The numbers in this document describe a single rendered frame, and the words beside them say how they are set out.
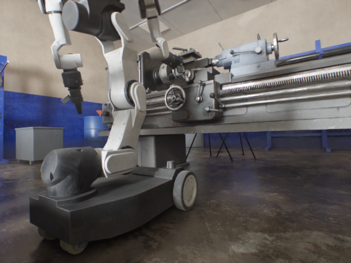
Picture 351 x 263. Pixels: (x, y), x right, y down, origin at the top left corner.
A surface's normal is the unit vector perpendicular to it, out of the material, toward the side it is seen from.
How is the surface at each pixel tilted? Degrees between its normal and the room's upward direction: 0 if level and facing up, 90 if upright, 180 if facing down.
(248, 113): 90
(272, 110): 90
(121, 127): 67
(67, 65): 109
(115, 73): 100
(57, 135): 90
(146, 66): 90
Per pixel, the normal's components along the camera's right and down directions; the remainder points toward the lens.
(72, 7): -0.50, 0.22
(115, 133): -0.49, -0.40
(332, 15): -0.56, -0.02
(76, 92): 0.43, 0.28
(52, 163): -0.28, -0.39
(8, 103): 0.83, -0.05
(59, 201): 0.25, -0.05
